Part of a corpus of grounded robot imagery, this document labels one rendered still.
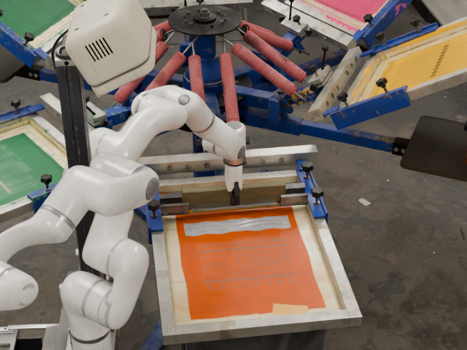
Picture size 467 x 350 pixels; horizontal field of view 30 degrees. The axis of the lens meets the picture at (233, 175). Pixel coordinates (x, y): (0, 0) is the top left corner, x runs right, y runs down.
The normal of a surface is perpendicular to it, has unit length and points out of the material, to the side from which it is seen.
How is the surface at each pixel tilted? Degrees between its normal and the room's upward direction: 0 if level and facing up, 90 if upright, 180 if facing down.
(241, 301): 0
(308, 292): 0
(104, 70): 90
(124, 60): 90
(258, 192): 90
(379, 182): 0
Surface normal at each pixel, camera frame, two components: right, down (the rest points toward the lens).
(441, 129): 0.00, -0.83
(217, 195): 0.15, 0.55
